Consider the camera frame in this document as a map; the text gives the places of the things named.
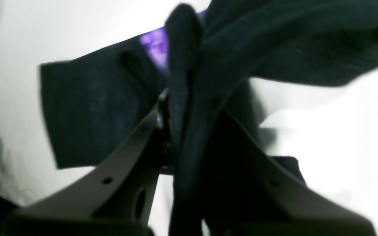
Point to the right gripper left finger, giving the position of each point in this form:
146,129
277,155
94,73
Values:
115,198

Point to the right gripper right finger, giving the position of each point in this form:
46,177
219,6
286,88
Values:
248,193

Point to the black T-shirt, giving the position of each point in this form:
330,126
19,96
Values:
92,103

